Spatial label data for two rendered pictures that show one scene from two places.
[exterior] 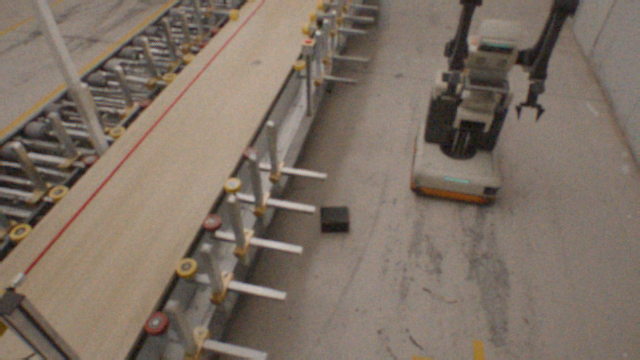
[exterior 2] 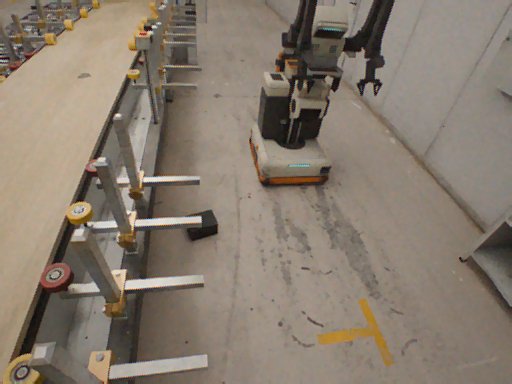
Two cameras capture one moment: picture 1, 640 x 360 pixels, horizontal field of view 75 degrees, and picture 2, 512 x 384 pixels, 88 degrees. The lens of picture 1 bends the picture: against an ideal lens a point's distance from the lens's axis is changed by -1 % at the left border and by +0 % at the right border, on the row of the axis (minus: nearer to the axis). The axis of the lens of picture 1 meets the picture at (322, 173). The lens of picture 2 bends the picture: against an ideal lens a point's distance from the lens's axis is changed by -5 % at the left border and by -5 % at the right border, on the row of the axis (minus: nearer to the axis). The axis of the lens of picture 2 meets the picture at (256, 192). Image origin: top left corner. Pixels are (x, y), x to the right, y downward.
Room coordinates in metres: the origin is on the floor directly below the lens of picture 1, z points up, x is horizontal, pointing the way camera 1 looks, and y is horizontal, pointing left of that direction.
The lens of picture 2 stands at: (0.69, 0.18, 1.65)
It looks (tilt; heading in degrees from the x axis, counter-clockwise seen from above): 43 degrees down; 333
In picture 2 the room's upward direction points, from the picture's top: 8 degrees clockwise
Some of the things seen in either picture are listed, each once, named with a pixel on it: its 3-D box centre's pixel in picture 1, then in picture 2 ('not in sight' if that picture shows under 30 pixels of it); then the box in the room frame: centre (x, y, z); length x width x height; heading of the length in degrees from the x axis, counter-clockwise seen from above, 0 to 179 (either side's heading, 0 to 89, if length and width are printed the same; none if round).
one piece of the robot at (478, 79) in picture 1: (483, 87); (319, 74); (2.26, -0.98, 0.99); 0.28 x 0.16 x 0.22; 77
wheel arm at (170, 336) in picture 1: (210, 346); not in sight; (0.71, 0.41, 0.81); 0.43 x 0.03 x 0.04; 77
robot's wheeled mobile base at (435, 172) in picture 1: (454, 160); (287, 151); (2.54, -1.05, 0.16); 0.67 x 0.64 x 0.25; 167
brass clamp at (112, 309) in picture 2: (243, 244); (116, 293); (1.19, 0.36, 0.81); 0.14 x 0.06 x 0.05; 167
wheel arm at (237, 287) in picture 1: (234, 287); (121, 373); (0.96, 0.36, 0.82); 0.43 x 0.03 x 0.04; 77
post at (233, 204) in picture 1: (239, 235); (107, 285); (1.17, 0.36, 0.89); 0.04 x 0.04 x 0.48; 77
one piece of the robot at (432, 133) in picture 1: (466, 108); (293, 104); (2.63, -1.07, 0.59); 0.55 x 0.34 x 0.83; 77
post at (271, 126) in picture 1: (274, 160); (131, 169); (1.66, 0.25, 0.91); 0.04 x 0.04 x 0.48; 77
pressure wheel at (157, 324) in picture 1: (159, 328); not in sight; (0.76, 0.60, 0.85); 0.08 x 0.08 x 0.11
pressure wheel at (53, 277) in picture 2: (213, 228); (62, 283); (1.24, 0.50, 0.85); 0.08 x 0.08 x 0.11
